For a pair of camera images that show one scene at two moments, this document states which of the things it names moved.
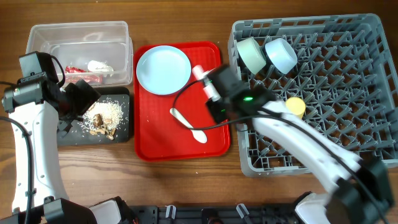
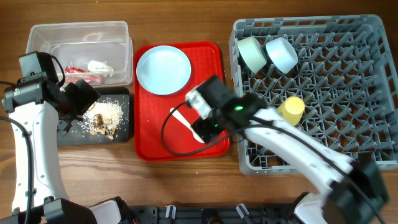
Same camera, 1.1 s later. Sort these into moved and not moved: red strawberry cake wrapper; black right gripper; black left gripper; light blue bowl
Moved: black right gripper
Not moved: light blue bowl; red strawberry cake wrapper; black left gripper
